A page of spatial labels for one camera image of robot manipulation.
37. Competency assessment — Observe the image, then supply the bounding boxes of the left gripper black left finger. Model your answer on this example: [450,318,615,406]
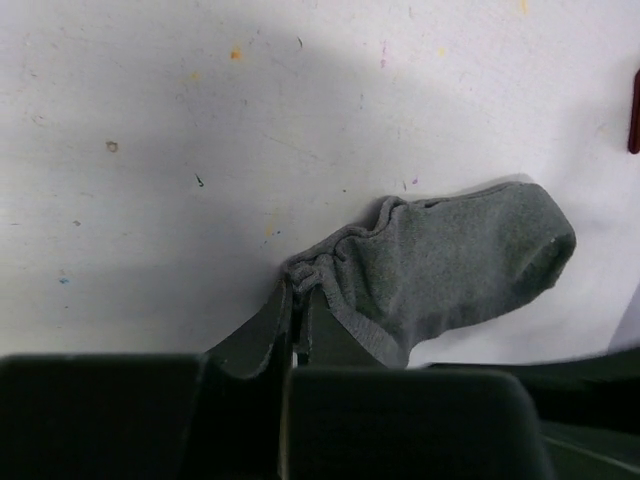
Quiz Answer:
[1,281,292,479]

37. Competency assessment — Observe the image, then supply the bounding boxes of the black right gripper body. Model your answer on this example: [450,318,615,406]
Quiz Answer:
[433,347,639,479]

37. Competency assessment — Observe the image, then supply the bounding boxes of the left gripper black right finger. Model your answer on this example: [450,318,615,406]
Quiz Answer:
[280,290,553,479]

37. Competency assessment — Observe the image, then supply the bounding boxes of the grey sock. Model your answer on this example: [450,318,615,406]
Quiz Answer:
[284,182,577,368]

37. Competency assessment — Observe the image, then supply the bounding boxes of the tan sock maroon striped cuff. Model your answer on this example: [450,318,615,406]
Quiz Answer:
[627,71,640,154]

